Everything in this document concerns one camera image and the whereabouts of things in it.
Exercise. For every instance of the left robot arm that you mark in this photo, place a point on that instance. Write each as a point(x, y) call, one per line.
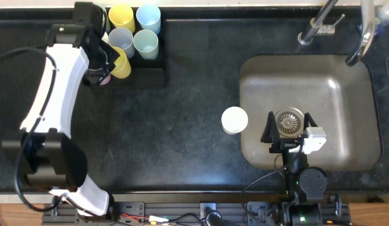
point(62, 78)

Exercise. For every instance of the mounting rail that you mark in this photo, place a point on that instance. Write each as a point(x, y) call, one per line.
point(175, 208)

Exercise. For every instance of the black tray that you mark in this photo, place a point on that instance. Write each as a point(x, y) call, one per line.
point(150, 75)

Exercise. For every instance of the steel tap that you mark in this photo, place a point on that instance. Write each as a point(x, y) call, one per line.
point(310, 29)

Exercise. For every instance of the yellow cup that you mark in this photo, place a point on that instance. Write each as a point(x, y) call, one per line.
point(121, 17)
point(123, 67)

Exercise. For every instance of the dark green cup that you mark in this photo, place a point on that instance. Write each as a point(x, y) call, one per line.
point(108, 25)

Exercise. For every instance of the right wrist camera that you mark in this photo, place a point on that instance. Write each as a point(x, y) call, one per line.
point(313, 141)

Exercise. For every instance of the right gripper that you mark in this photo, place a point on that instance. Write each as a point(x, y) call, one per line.
point(280, 147)

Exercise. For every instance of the pale green cup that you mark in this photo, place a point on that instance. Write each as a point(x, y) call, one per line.
point(146, 44)

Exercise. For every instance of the grey cup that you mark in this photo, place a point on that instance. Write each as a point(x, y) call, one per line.
point(120, 39)

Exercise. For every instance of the pink cup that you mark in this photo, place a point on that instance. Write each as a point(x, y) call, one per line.
point(106, 81)

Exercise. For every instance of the white cup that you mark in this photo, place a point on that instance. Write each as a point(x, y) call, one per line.
point(234, 119)

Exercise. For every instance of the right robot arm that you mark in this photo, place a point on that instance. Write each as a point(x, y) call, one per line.
point(312, 182)

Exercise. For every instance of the steel sink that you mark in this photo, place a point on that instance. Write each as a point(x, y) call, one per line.
point(338, 94)

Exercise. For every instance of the blue cup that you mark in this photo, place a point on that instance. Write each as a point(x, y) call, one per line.
point(148, 17)

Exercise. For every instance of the blue soap bottle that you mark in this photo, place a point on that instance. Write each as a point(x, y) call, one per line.
point(386, 14)

